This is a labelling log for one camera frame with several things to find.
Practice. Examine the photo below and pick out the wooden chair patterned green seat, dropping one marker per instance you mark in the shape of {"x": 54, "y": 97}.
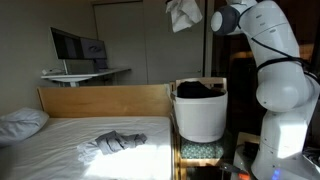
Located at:
{"x": 200, "y": 150}

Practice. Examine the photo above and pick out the light wooden bed frame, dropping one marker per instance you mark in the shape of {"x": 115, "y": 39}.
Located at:
{"x": 106, "y": 100}

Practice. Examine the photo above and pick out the white round laundry hamper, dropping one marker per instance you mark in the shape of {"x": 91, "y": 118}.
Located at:
{"x": 200, "y": 116}

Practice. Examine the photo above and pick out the light side table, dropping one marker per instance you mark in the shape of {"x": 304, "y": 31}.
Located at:
{"x": 238, "y": 160}

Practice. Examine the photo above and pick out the black hooded jacket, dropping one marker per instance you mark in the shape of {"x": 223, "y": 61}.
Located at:
{"x": 196, "y": 90}

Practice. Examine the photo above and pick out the white and grey garment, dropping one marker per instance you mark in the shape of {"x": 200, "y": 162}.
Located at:
{"x": 183, "y": 15}

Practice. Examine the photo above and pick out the grey pillow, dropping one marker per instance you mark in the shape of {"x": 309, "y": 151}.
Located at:
{"x": 20, "y": 125}

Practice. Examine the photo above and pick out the white closet door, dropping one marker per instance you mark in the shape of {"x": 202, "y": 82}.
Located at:
{"x": 150, "y": 46}

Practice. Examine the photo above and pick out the wide black computer monitor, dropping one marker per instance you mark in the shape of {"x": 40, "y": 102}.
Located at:
{"x": 94, "y": 49}

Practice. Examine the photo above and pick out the white desk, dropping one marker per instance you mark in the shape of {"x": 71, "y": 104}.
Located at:
{"x": 80, "y": 76}

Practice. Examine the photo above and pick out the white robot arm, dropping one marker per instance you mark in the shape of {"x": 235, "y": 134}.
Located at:
{"x": 280, "y": 90}

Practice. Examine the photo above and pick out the small black device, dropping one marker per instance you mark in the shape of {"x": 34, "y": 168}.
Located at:
{"x": 250, "y": 149}

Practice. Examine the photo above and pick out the crumpled grey shirt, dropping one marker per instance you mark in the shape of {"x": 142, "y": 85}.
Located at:
{"x": 113, "y": 143}

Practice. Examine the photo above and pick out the white bed mattress sheet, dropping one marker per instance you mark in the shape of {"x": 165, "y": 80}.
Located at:
{"x": 60, "y": 150}

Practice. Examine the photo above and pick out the grey box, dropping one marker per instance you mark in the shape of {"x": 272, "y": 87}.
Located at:
{"x": 80, "y": 66}

